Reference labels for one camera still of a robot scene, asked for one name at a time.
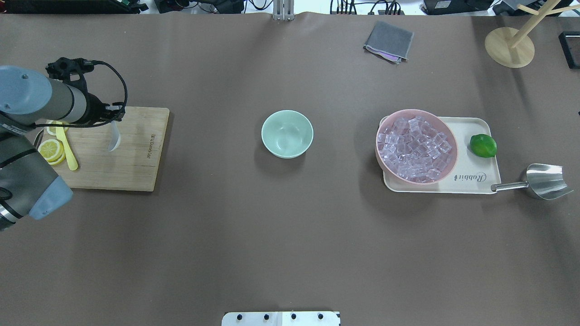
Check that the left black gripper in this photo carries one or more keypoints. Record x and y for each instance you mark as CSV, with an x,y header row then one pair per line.
x,y
95,111

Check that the white ceramic spoon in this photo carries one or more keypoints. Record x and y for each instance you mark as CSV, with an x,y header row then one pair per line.
x,y
115,137

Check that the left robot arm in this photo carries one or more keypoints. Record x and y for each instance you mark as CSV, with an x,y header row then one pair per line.
x,y
29,185

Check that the mint green bowl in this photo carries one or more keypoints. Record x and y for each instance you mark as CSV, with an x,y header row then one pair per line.
x,y
287,134

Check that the pink bowl of ice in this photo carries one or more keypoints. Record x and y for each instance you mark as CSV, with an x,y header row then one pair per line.
x,y
416,147

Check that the stainless steel ice scoop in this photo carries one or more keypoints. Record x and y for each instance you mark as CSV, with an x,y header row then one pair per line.
x,y
541,181

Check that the yellow plastic knife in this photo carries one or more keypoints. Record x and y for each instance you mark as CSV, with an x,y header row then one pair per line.
x,y
61,136

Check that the lemon slice upper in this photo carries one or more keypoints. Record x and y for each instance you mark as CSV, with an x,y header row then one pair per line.
x,y
55,125

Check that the lemon slices stack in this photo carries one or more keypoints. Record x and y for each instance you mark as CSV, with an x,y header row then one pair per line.
x,y
52,150

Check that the bamboo cutting board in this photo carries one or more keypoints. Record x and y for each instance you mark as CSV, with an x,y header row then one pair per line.
x,y
132,166

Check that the white mounting plate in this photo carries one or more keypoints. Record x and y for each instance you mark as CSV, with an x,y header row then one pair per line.
x,y
282,318

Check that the grey folded cloth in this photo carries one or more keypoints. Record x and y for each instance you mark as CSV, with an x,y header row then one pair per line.
x,y
390,42

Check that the beige plastic tray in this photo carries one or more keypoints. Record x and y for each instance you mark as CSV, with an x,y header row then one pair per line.
x,y
471,174

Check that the green lime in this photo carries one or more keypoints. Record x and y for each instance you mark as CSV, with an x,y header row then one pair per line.
x,y
483,145

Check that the wooden cup tree stand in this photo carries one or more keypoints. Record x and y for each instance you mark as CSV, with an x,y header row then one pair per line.
x,y
513,48

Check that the black tray corner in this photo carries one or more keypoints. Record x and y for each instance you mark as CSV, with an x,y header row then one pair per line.
x,y
570,43

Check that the aluminium frame post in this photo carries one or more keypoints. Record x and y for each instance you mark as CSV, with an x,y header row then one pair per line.
x,y
283,10

